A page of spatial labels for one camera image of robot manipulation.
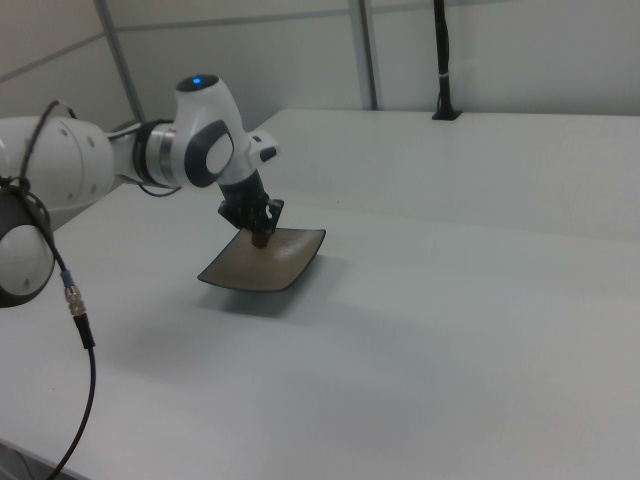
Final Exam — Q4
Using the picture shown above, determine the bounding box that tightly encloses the black pole with base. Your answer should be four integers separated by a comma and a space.
431, 0, 464, 123

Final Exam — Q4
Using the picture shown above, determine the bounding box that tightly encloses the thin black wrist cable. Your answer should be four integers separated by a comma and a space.
105, 119, 182, 198

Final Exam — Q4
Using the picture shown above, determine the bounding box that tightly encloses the square brown ceramic plate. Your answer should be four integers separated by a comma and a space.
196, 225, 328, 292

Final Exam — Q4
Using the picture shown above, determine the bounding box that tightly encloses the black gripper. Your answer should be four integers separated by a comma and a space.
216, 170, 287, 238

